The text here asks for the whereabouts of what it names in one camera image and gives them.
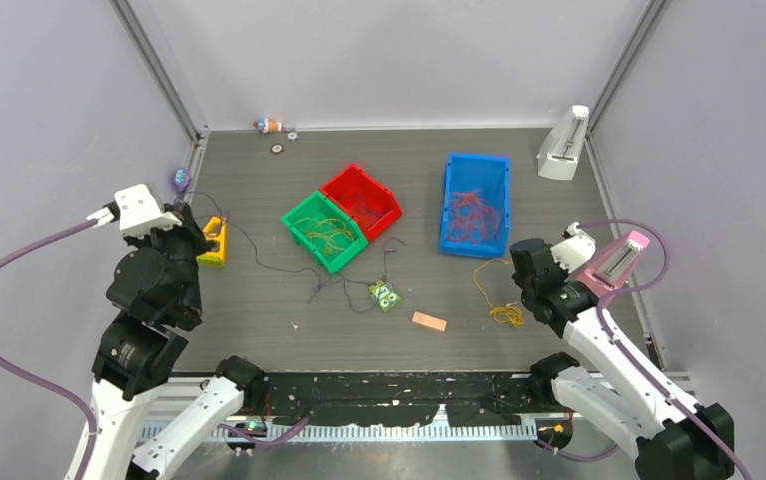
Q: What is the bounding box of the red orange cable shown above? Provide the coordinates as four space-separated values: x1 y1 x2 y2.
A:
445 188 507 245

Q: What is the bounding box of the orange wooden block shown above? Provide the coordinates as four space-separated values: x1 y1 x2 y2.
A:
411 311 447 333

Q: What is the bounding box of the small figurine toy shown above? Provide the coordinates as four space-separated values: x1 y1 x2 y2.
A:
252 117 284 134

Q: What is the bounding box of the purple round toy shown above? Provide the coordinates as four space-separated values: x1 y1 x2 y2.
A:
171 167 192 194

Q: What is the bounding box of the green frog toy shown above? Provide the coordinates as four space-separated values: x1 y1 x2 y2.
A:
369 280 401 313

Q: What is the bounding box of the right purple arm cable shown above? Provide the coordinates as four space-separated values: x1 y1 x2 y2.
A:
535 218 755 480

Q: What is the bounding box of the white metronome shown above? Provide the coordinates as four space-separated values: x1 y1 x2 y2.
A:
537 105 590 181

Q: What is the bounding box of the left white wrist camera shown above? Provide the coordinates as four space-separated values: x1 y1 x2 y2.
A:
86 184 182 238

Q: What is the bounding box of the blue plastic bin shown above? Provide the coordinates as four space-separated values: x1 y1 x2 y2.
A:
438 153 512 259

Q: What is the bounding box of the left yellow triangle frame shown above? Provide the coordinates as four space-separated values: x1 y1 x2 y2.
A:
197 216 227 267

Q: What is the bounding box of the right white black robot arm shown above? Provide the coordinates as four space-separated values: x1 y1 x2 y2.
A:
509 231 736 479

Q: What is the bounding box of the green plastic bin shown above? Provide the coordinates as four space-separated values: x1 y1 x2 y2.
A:
281 191 368 274

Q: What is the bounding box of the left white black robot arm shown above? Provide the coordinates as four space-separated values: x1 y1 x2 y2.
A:
66 201 267 479

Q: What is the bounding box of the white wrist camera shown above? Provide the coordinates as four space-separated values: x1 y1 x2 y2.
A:
550 222 596 273
86 184 182 238

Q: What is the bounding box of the pink metronome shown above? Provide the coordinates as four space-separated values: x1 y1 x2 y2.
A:
574 230 650 298

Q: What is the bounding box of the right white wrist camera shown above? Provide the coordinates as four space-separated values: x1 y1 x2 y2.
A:
550 222 596 273

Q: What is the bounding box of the red plastic bin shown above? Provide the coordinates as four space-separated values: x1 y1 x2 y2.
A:
320 164 403 243

